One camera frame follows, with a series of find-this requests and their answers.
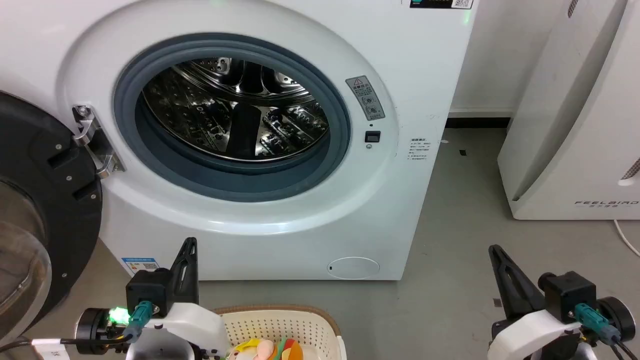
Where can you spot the dark panel label with QR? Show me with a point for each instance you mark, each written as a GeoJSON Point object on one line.
{"type": "Point", "coordinates": [440, 3]}

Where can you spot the blue and white energy sticker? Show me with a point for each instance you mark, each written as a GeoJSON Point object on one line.
{"type": "Point", "coordinates": [141, 265]}

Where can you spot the metal door hinge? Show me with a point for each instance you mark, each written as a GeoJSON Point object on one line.
{"type": "Point", "coordinates": [102, 150]}

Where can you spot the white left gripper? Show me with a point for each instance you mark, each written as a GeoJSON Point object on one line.
{"type": "Point", "coordinates": [190, 330]}

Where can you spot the colourful plush toy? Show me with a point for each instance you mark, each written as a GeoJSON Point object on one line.
{"type": "Point", "coordinates": [265, 351]}

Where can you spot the cream perforated laundry basket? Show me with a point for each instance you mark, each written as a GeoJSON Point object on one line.
{"type": "Point", "coordinates": [280, 325]}

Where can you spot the black door latch slot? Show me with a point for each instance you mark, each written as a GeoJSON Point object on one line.
{"type": "Point", "coordinates": [373, 136]}

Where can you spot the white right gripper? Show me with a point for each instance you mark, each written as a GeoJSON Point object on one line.
{"type": "Point", "coordinates": [530, 337]}

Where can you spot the black washing machine door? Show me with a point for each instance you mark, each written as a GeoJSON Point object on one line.
{"type": "Point", "coordinates": [50, 165]}

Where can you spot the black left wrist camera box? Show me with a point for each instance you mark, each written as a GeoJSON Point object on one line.
{"type": "Point", "coordinates": [149, 290]}

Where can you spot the oval filter cover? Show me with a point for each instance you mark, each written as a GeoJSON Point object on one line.
{"type": "Point", "coordinates": [353, 268]}

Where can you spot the white front-load washing machine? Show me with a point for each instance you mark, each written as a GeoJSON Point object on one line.
{"type": "Point", "coordinates": [400, 225]}

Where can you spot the stainless steel washing machine drum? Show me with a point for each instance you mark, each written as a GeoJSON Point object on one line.
{"type": "Point", "coordinates": [200, 110]}

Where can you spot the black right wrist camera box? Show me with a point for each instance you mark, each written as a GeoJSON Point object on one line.
{"type": "Point", "coordinates": [567, 295]}

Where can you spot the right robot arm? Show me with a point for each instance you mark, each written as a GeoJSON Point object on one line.
{"type": "Point", "coordinates": [617, 317]}

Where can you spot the white air purifier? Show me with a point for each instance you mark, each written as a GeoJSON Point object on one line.
{"type": "Point", "coordinates": [565, 150]}

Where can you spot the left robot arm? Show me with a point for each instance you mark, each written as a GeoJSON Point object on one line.
{"type": "Point", "coordinates": [95, 330]}

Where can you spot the small printed text sticker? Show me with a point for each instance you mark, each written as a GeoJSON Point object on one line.
{"type": "Point", "coordinates": [419, 150]}

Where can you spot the grey rubber door gasket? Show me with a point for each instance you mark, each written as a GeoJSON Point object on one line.
{"type": "Point", "coordinates": [225, 186]}

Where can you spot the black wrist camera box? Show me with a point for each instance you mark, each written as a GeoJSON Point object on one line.
{"type": "Point", "coordinates": [567, 295]}
{"type": "Point", "coordinates": [149, 290]}

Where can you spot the grey warning label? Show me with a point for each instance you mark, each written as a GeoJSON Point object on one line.
{"type": "Point", "coordinates": [366, 97]}

